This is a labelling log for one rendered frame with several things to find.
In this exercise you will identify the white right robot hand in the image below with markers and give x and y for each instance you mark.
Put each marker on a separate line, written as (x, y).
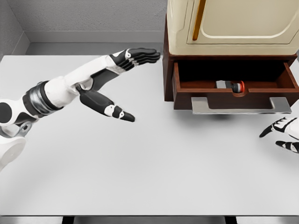
(290, 127)

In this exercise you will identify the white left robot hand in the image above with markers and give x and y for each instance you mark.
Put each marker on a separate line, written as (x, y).
(98, 67)

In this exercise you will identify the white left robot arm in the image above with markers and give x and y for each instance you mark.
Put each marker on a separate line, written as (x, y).
(53, 93)

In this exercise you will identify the brown wooden cabinet base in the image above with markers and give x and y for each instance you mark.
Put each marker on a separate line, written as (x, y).
(168, 79)

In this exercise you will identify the cream cabinet with door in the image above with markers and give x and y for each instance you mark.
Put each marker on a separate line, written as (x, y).
(233, 23)

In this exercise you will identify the grey switch with red button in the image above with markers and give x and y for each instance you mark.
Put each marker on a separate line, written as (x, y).
(222, 84)

